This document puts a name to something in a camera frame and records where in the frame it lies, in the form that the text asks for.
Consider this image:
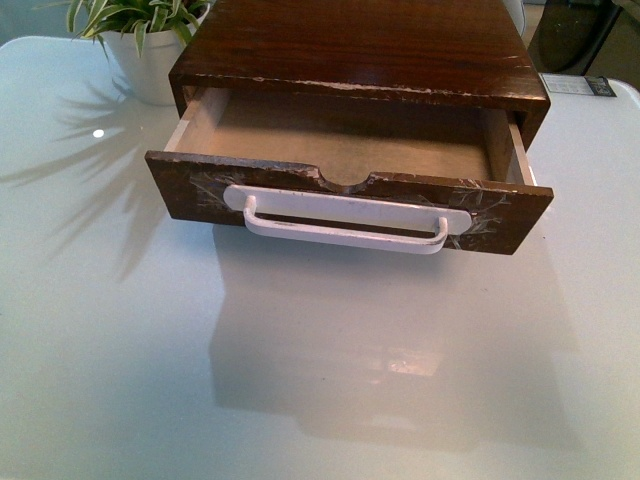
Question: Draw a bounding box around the label card on table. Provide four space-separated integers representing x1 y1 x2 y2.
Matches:
540 73 616 98

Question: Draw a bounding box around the dark wooden drawer cabinet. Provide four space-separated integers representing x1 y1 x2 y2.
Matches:
169 1 550 144

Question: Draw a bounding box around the spider plant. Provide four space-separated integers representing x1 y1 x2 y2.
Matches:
63 0 215 57

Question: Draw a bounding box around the white plant pot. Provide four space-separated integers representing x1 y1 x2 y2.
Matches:
104 32 186 106

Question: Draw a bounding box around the dark wooden drawer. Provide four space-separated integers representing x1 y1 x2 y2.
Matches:
145 89 554 255

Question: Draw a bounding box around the black chair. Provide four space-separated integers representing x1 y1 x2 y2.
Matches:
528 0 621 75

